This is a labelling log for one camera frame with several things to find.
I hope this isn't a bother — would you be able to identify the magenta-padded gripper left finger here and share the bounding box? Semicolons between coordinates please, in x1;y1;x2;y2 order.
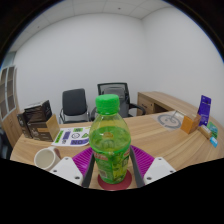
49;147;98;189

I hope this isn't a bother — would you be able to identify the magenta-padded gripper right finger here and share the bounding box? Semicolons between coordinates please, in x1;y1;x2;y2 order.
128;144;177;188

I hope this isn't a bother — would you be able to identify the green drink bottle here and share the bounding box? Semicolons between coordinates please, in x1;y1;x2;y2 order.
88;93;132;185

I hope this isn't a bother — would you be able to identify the cream and brown ceramic cup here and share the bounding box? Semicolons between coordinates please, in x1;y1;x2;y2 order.
33;146;63;172

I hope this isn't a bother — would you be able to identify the white sticker sheet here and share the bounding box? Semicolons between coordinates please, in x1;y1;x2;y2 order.
51;125;92;148

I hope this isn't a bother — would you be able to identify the open brown cardboard box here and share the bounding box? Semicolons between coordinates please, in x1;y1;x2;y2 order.
27;114;62;142

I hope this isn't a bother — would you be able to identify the orange-brown box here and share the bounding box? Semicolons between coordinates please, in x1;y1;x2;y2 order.
180;113;202;135

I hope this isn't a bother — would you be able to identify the small beige box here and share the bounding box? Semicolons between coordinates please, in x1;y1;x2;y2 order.
197;124;213;140

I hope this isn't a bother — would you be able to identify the black fabric visitor chair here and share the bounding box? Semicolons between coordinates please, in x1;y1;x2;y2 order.
59;88;91;125

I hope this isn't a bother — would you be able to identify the small blue box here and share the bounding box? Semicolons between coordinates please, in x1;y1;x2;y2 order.
209;136;219;148

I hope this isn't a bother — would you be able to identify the wooden side desk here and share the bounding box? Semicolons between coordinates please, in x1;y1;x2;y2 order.
136;91;201;118

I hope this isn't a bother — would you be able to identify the small green box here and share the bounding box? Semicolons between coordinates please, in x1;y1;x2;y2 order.
206;121;219;139

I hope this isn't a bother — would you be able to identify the purple standing box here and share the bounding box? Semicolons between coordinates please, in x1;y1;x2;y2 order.
197;94;213;127

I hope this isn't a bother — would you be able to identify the black mesh office chair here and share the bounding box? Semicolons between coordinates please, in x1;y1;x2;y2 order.
90;82;148;118

